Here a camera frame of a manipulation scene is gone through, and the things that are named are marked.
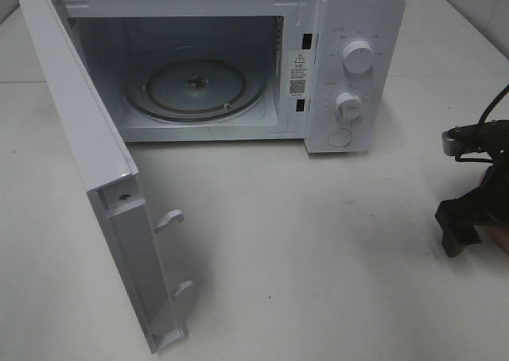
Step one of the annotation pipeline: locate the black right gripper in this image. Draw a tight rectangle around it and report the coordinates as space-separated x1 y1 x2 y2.
435 153 508 258

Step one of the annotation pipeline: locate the white round door button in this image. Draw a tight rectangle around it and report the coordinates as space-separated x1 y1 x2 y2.
328 128 353 148

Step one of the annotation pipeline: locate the white microwave door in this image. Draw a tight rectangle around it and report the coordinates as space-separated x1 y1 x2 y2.
20 0 194 353

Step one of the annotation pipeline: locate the pink round plate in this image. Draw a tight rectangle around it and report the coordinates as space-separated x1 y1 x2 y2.
487 227 509 255

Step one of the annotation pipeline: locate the white lower timer knob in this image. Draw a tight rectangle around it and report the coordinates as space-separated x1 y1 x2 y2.
335 91 363 120

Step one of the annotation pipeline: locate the white upper power knob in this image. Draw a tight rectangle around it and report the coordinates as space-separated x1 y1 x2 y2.
341 38 375 74

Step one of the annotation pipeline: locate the white warning label sticker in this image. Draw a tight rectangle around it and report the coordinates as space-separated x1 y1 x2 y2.
286 50 313 98

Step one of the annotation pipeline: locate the glass microwave turntable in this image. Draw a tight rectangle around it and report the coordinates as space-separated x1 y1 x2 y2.
125 59 268 122

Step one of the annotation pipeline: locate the white microwave oven body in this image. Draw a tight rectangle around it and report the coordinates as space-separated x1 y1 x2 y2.
57 0 405 153

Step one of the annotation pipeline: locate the black camera cable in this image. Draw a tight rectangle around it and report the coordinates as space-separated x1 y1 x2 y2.
476 81 509 126

